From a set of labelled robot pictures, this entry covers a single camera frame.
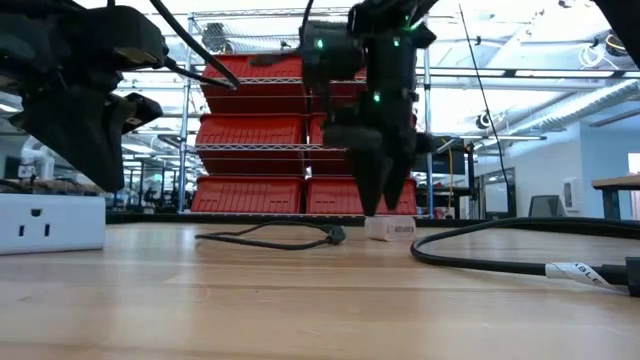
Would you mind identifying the black monitor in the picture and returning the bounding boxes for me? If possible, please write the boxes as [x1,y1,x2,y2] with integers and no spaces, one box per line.
[432,137,467,176]

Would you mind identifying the thin hanging black cable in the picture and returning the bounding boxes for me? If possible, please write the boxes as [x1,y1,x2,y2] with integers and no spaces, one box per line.
[458,4,517,220]

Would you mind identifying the thick black USB cable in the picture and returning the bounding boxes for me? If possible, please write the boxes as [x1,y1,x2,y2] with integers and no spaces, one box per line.
[409,216,640,297]

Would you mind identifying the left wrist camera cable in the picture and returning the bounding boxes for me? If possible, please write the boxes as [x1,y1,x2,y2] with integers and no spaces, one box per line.
[149,0,241,90]

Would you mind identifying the wooden background workbench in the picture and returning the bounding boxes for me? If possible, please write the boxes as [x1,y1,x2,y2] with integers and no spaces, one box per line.
[0,177,106,196]

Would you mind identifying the black table edge frame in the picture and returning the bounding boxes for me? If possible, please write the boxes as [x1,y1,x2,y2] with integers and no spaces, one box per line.
[104,212,640,236]

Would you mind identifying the wooden table with black legs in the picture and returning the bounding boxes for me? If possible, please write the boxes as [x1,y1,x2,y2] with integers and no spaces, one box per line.
[591,174,640,221]

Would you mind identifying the black ceiling device yellow cable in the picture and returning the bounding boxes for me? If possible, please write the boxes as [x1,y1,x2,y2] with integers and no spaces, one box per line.
[592,28,640,59]

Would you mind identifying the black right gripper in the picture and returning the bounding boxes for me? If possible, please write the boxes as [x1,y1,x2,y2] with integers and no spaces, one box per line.
[345,74,435,217]

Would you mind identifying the black monitor pole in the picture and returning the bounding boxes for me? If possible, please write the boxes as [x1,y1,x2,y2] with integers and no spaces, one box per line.
[465,142,477,211]

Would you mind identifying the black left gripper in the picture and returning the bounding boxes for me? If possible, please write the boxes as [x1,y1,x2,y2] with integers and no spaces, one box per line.
[0,34,164,194]

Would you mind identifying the small round ceiling device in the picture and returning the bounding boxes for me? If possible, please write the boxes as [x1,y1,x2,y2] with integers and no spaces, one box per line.
[474,110,496,131]

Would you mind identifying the white wall dispenser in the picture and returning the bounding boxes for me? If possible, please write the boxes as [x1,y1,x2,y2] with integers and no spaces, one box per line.
[563,178,581,210]

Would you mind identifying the red plastic storage bin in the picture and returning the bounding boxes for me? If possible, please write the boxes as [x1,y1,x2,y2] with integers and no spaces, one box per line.
[305,175,419,216]
[195,113,307,176]
[309,64,419,115]
[190,175,305,215]
[308,113,419,176]
[201,53,310,115]

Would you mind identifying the dark round shelf object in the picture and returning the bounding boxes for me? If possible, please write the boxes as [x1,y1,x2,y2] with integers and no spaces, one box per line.
[202,22,234,54]

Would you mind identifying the metal wire shelf rack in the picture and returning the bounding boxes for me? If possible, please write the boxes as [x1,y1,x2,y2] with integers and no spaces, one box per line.
[177,5,435,221]

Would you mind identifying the thin black USB cable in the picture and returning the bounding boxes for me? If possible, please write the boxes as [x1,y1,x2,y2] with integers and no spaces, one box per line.
[194,219,347,251]

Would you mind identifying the yellow hanging cable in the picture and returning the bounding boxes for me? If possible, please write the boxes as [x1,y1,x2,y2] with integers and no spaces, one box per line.
[446,146,455,207]

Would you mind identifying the white power strip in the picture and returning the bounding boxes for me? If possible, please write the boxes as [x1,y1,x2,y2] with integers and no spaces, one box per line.
[0,193,107,256]

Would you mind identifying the pink USB wall charger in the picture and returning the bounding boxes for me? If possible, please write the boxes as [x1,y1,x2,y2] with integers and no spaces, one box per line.
[364,214,417,243]

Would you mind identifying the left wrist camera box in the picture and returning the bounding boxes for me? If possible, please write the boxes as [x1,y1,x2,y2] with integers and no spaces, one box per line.
[74,4,170,74]

